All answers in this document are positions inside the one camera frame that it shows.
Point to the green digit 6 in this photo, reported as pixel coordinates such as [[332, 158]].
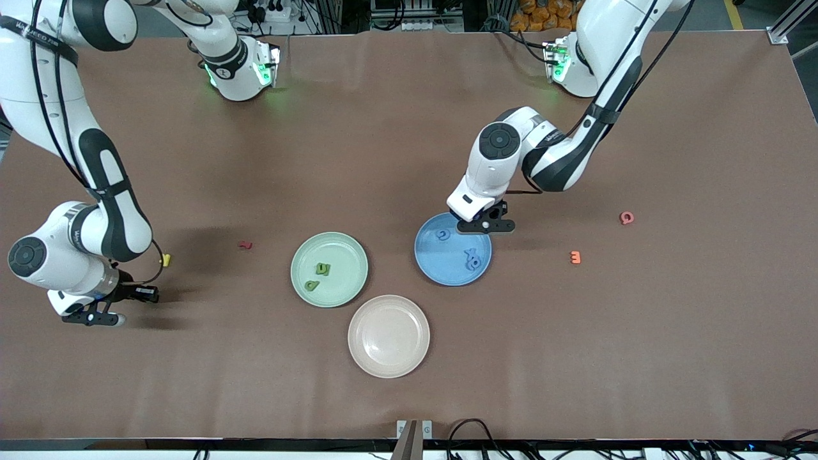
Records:
[[311, 286]]

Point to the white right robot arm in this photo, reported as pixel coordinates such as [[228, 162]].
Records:
[[96, 160]]

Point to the black table edge rail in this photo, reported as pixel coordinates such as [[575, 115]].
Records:
[[192, 444]]

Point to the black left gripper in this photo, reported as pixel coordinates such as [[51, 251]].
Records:
[[499, 208]]

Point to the green letter N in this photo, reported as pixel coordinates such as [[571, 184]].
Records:
[[317, 271]]

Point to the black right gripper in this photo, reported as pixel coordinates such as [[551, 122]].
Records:
[[130, 292]]

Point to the blue plate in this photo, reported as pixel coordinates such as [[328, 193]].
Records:
[[441, 265]]

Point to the blue lowercase letter A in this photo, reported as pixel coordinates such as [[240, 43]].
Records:
[[474, 263]]

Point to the white power strip with plugs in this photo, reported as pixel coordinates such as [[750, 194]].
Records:
[[275, 14]]

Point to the pale pink plate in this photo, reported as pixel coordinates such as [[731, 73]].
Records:
[[388, 337]]

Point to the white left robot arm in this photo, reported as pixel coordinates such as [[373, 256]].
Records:
[[613, 45]]

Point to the silver metal bracket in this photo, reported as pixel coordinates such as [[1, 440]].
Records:
[[427, 430]]

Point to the light green plate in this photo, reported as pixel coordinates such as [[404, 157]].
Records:
[[348, 281]]

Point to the flat white power strip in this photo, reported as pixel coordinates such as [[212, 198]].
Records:
[[422, 25]]

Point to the aluminium frame profile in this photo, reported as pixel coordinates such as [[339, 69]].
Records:
[[781, 30]]

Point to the red round letter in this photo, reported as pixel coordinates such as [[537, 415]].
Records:
[[627, 218]]

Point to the pile of orange objects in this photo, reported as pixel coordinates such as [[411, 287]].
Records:
[[543, 16]]

